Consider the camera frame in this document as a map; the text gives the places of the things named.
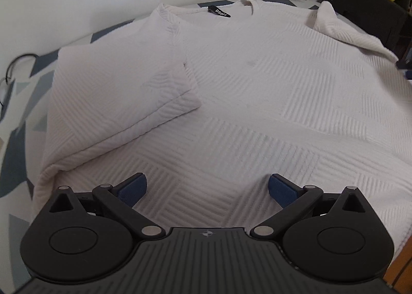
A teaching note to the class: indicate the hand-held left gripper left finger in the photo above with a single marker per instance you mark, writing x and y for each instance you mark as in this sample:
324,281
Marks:
132,188

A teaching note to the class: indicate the white textured sweater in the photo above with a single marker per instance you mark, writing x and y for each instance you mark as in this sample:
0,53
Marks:
251,88

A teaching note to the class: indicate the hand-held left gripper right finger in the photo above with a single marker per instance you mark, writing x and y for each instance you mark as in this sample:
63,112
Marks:
281,188

